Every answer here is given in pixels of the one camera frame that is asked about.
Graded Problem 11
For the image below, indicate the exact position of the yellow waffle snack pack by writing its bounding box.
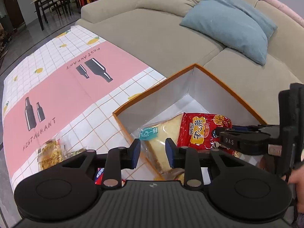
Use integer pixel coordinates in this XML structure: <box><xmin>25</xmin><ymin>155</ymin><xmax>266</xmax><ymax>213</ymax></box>
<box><xmin>37</xmin><ymin>139</ymin><xmax>65</xmax><ymax>171</ymax></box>

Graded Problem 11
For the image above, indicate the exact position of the packaged sliced bread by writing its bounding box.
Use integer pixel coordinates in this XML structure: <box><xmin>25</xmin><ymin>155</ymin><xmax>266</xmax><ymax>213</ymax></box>
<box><xmin>132</xmin><ymin>113</ymin><xmax>183</xmax><ymax>180</ymax></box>

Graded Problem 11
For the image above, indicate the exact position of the brown nut bar pack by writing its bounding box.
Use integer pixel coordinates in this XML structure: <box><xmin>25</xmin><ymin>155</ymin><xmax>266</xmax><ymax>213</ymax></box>
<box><xmin>63</xmin><ymin>148</ymin><xmax>87</xmax><ymax>160</ymax></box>

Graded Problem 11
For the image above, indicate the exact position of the red stick snack pack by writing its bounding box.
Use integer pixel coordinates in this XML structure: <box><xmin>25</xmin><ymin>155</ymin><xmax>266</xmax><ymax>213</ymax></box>
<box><xmin>94</xmin><ymin>167</ymin><xmax>125</xmax><ymax>187</ymax></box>

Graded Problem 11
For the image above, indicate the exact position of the large red snack bag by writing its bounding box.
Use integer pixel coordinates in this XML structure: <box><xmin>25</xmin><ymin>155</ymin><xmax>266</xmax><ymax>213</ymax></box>
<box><xmin>176</xmin><ymin>113</ymin><xmax>232</xmax><ymax>151</ymax></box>

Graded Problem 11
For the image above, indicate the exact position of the pink white checkered tablecloth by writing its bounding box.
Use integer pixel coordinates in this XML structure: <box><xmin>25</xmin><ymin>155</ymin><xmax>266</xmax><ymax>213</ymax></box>
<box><xmin>2</xmin><ymin>25</ymin><xmax>165</xmax><ymax>187</ymax></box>

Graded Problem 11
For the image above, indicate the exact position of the beige sofa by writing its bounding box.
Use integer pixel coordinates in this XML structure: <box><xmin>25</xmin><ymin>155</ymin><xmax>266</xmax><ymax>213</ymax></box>
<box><xmin>77</xmin><ymin>0</ymin><xmax>303</xmax><ymax>124</ymax></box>

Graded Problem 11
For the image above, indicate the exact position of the dark dining table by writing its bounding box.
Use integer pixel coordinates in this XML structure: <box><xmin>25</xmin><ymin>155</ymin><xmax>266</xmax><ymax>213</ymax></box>
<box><xmin>31</xmin><ymin>0</ymin><xmax>80</xmax><ymax>31</ymax></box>

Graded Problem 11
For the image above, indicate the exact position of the orange cardboard box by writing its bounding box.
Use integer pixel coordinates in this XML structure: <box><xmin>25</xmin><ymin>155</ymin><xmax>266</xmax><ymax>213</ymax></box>
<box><xmin>113</xmin><ymin>64</ymin><xmax>265</xmax><ymax>180</ymax></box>

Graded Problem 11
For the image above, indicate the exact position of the person right hand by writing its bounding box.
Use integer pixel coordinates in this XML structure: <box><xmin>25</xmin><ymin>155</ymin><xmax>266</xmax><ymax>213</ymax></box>
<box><xmin>288</xmin><ymin>165</ymin><xmax>304</xmax><ymax>213</ymax></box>

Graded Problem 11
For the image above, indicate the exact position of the light blue cushion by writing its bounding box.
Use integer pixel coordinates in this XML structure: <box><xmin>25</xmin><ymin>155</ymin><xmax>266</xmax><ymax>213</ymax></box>
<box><xmin>180</xmin><ymin>0</ymin><xmax>277</xmax><ymax>66</ymax></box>

